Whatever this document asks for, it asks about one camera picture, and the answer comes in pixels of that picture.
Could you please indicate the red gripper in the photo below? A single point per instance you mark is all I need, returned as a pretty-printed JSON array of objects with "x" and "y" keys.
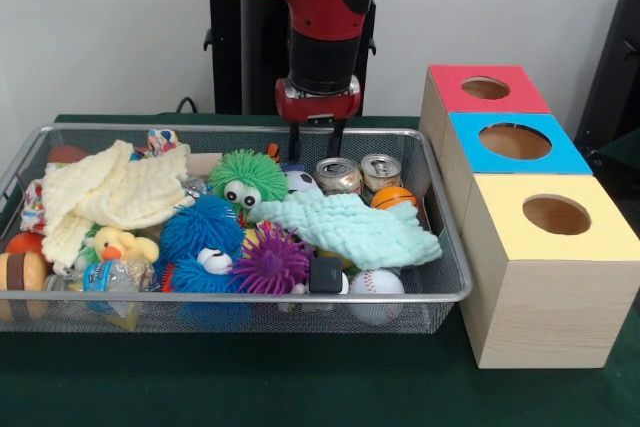
[{"x": 317, "y": 107}]

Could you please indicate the orange black striped tiger plush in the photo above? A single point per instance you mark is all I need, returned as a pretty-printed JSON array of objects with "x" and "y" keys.
[{"x": 273, "y": 151}]

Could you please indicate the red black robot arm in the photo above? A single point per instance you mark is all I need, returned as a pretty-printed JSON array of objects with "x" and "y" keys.
[{"x": 320, "y": 7}]

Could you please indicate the silver mesh bin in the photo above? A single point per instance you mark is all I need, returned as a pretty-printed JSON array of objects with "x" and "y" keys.
[{"x": 150, "y": 129}]

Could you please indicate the wooden box with three holes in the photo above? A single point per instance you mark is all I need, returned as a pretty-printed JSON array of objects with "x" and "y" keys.
[{"x": 550, "y": 307}]

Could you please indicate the silver drink can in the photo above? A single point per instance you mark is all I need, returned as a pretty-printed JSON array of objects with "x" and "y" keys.
[
  {"x": 339, "y": 176},
  {"x": 381, "y": 172}
]

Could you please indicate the green spiky ball with eyes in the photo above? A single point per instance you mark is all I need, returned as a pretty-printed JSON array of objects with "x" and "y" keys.
[{"x": 247, "y": 174}]

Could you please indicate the mint green cloth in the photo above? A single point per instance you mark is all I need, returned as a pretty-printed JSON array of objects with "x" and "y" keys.
[{"x": 350, "y": 227}]

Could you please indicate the small orange basketball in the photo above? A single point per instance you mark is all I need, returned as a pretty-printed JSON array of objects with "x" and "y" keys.
[{"x": 392, "y": 197}]

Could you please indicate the purple spiky ball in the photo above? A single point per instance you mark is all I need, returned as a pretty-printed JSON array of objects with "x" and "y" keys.
[{"x": 272, "y": 262}]

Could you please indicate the blue spiky ball with eyes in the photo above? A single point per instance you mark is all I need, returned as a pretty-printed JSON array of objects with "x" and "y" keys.
[{"x": 190, "y": 277}]

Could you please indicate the cream yellow cloth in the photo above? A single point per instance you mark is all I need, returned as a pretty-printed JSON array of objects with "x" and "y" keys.
[{"x": 115, "y": 187}]

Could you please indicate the yellow plush duck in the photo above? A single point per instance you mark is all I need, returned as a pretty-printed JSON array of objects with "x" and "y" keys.
[{"x": 120, "y": 244}]

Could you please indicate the dark green table cloth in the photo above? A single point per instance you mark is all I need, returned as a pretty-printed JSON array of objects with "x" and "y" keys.
[
  {"x": 625, "y": 147},
  {"x": 300, "y": 387}
]

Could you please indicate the black upright panel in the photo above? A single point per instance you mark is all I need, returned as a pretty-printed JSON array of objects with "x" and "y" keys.
[{"x": 615, "y": 72}]

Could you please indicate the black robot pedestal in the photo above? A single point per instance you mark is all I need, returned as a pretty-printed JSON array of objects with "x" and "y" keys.
[{"x": 225, "y": 47}]

